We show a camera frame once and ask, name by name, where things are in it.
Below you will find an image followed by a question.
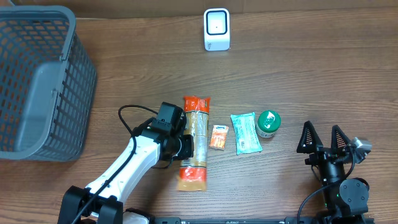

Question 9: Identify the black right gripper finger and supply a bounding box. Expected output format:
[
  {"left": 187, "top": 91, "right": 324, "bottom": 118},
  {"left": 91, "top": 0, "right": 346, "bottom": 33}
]
[
  {"left": 297, "top": 121, "right": 323, "bottom": 154},
  {"left": 331, "top": 125, "right": 350, "bottom": 149}
]

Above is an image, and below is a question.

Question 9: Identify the green lid jar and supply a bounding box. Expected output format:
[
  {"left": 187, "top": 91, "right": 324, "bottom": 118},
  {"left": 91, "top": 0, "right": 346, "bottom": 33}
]
[{"left": 256, "top": 110, "right": 281, "bottom": 138}]

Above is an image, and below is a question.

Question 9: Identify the orange kleenex tissue pack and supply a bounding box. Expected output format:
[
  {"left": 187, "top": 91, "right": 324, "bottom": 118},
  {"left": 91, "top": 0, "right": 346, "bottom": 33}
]
[{"left": 209, "top": 125, "right": 229, "bottom": 151}]

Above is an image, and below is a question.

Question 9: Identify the long spaghetti pasta package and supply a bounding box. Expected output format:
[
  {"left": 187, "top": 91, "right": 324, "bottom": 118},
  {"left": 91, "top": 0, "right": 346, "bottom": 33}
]
[{"left": 178, "top": 96, "right": 211, "bottom": 192}]

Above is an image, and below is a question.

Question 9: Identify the teal wet wipes pack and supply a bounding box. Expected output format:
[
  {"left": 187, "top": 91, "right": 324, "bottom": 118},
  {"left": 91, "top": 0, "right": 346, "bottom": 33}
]
[{"left": 231, "top": 112, "right": 262, "bottom": 155}]

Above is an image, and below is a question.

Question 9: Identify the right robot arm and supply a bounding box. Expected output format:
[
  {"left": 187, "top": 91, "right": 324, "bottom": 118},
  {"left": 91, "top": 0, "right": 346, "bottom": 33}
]
[{"left": 295, "top": 121, "right": 374, "bottom": 223}]

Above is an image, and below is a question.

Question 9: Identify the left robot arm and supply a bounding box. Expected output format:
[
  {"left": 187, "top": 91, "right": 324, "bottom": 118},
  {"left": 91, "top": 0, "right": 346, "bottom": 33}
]
[{"left": 58, "top": 102, "right": 194, "bottom": 224}]

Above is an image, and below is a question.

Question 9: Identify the white barcode scanner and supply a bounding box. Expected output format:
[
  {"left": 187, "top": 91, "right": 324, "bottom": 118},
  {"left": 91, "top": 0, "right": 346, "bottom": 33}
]
[{"left": 203, "top": 8, "right": 231, "bottom": 51}]

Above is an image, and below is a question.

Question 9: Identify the grey plastic shopping basket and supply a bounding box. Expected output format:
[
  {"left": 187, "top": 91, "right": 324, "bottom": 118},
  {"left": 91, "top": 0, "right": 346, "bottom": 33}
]
[{"left": 1, "top": 6, "right": 97, "bottom": 162}]

